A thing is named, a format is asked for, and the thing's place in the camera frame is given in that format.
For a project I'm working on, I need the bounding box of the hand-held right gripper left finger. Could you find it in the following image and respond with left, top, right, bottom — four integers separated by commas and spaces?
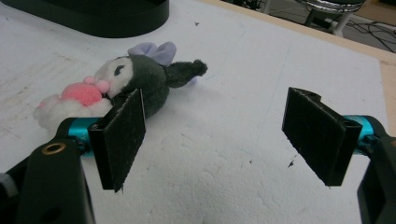
56, 88, 147, 193

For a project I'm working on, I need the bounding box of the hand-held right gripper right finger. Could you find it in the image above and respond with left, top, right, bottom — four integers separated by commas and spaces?
281, 87, 389, 188

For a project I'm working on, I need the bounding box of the metal stool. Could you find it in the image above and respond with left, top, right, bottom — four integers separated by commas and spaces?
293, 0, 368, 37

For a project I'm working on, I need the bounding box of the black cable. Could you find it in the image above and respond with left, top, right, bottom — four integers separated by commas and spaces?
345, 19, 396, 54

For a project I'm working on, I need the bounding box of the black oval tray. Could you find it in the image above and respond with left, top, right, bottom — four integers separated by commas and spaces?
0, 0, 171, 39

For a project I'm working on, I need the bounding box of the grey and white plush toy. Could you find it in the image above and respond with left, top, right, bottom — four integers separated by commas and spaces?
33, 41, 208, 133

